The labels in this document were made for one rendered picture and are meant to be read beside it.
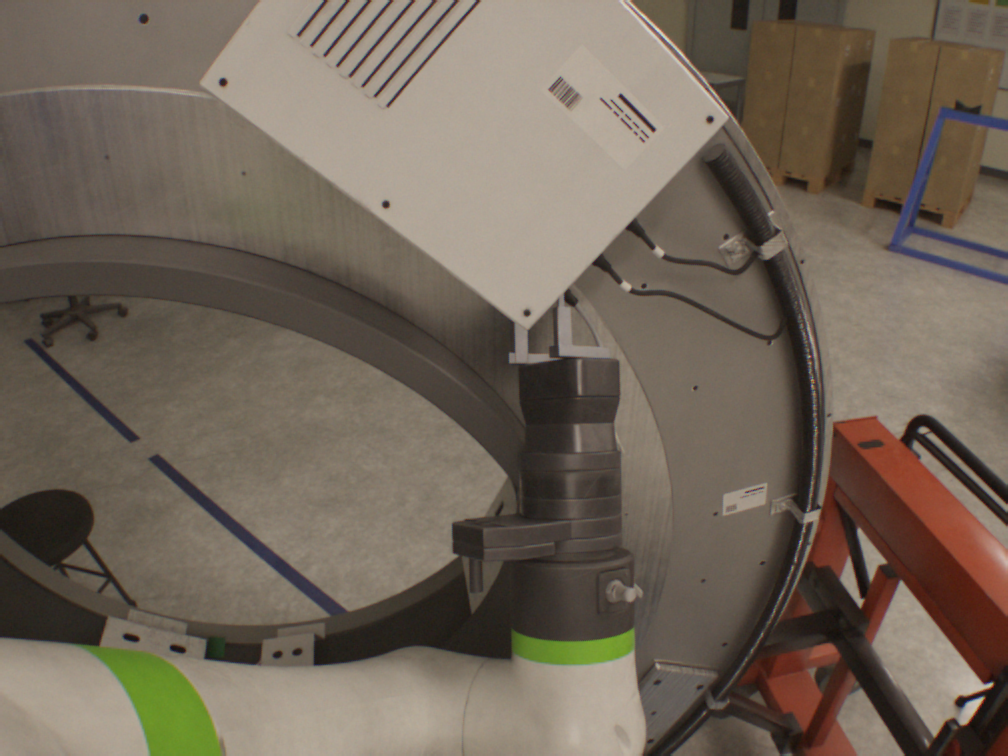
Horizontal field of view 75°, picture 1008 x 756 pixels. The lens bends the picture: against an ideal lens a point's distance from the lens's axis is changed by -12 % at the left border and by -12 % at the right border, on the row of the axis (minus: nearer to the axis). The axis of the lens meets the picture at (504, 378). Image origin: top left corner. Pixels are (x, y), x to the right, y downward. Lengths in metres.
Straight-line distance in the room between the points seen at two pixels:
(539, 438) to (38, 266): 0.37
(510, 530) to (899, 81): 6.26
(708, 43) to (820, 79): 3.40
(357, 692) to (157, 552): 2.27
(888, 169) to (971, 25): 2.83
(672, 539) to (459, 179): 0.49
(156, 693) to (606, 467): 0.33
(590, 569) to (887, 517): 0.93
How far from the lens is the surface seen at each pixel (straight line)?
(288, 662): 1.29
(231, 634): 1.47
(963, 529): 1.34
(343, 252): 0.56
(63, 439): 3.52
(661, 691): 0.99
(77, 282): 0.55
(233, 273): 0.53
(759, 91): 6.97
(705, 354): 0.67
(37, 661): 0.31
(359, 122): 0.41
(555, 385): 0.53
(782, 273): 0.64
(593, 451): 0.52
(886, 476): 1.39
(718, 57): 9.90
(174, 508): 2.90
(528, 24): 0.42
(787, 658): 1.88
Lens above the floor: 1.73
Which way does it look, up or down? 31 degrees down
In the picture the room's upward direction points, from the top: straight up
